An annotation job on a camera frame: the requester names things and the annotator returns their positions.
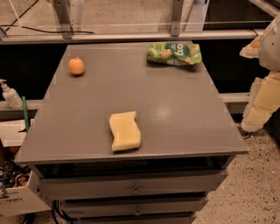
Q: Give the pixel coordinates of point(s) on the right metal bracket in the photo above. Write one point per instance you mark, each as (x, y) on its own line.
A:
(176, 15)

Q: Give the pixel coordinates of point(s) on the left metal bracket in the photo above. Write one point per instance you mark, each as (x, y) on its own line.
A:
(66, 29)

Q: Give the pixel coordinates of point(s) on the white pump bottle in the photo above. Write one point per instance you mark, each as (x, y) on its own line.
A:
(11, 96)

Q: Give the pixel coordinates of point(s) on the metal bracket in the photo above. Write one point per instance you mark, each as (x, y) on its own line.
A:
(176, 15)
(66, 29)

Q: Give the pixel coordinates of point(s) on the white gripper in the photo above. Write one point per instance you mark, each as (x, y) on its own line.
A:
(271, 48)

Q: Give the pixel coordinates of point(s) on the green stick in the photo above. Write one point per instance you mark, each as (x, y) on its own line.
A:
(26, 117)

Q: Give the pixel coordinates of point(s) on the white cardboard box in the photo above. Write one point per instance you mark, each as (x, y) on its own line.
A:
(23, 199)

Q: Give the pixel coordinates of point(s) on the drawer handle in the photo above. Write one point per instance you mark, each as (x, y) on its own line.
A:
(135, 191)
(138, 212)

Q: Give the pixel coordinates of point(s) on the top drawer handle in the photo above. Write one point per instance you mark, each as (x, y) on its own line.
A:
(135, 191)

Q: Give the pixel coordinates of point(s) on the yellow wavy sponge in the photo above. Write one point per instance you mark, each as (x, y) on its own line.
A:
(126, 134)

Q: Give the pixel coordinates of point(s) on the grey drawer cabinet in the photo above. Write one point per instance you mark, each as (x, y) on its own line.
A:
(188, 138)

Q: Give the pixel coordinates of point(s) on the green snack bag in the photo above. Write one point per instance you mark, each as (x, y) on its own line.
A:
(174, 54)

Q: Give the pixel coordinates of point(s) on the orange fruit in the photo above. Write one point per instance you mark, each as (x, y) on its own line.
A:
(76, 66)

